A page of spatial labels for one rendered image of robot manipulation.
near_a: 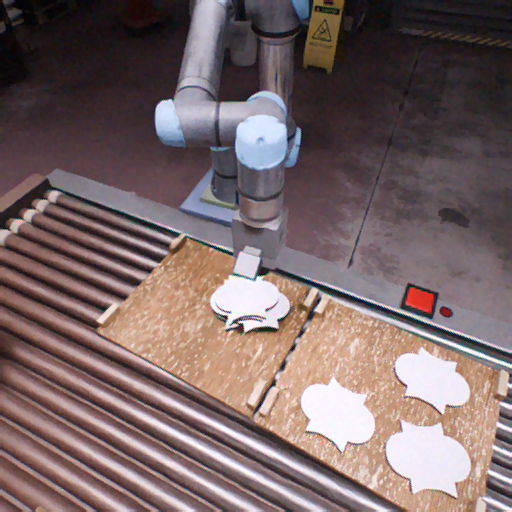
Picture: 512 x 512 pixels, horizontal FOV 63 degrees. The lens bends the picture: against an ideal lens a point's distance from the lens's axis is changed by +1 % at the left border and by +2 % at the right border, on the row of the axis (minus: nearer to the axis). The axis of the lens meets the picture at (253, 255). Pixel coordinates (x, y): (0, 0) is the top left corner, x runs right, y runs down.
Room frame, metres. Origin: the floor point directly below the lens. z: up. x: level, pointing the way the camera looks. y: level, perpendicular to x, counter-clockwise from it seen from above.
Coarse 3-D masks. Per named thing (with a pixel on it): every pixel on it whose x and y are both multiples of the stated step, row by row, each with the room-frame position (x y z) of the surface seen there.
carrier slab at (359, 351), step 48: (336, 336) 0.50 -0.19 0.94; (384, 336) 0.50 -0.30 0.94; (288, 384) 0.38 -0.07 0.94; (384, 384) 0.38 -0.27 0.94; (480, 384) 0.38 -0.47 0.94; (288, 432) 0.28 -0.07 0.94; (384, 432) 0.29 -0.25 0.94; (480, 432) 0.29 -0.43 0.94; (384, 480) 0.20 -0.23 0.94; (480, 480) 0.20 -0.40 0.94
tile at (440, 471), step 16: (416, 432) 0.28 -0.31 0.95; (432, 432) 0.28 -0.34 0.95; (400, 448) 0.25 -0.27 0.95; (416, 448) 0.25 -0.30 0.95; (432, 448) 0.25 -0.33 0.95; (448, 448) 0.25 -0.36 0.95; (400, 464) 0.23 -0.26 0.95; (416, 464) 0.23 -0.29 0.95; (432, 464) 0.23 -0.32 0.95; (448, 464) 0.23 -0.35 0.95; (464, 464) 0.23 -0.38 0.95; (416, 480) 0.20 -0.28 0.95; (432, 480) 0.20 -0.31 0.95; (448, 480) 0.20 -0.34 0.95
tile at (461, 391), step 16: (400, 368) 0.41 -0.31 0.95; (416, 368) 0.41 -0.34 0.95; (432, 368) 0.41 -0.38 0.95; (448, 368) 0.41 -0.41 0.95; (416, 384) 0.38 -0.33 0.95; (432, 384) 0.38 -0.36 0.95; (448, 384) 0.38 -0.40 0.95; (464, 384) 0.38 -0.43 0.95; (432, 400) 0.34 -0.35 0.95; (448, 400) 0.34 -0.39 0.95; (464, 400) 0.34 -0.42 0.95
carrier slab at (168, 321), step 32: (192, 256) 0.74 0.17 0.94; (224, 256) 0.74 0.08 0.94; (160, 288) 0.63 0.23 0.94; (192, 288) 0.63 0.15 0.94; (288, 288) 0.63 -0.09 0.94; (128, 320) 0.54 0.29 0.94; (160, 320) 0.54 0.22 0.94; (192, 320) 0.54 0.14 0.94; (288, 320) 0.54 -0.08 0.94; (160, 352) 0.46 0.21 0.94; (192, 352) 0.45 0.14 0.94; (224, 352) 0.45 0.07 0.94; (256, 352) 0.45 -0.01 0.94; (288, 352) 0.46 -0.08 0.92; (192, 384) 0.38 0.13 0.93; (224, 384) 0.38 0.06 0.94; (256, 384) 0.38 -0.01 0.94
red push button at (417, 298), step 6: (408, 294) 0.62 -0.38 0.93; (414, 294) 0.62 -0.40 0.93; (420, 294) 0.62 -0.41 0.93; (426, 294) 0.62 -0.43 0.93; (432, 294) 0.62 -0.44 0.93; (408, 300) 0.60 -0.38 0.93; (414, 300) 0.60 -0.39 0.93; (420, 300) 0.60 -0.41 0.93; (426, 300) 0.60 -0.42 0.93; (432, 300) 0.60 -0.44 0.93; (414, 306) 0.58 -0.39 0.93; (420, 306) 0.58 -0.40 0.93; (426, 306) 0.58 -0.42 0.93
